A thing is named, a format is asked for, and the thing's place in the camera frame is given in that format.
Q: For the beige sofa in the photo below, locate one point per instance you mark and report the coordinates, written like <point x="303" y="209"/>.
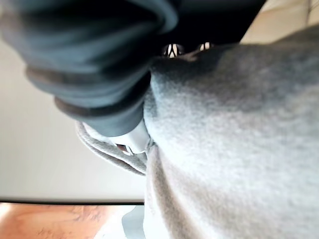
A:
<point x="281" y="22"/>

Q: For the right robot hand black cloth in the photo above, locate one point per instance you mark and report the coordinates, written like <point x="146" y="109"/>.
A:
<point x="94" y="62"/>

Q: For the grey fleece cushion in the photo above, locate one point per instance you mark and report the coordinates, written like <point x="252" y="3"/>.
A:
<point x="224" y="139"/>

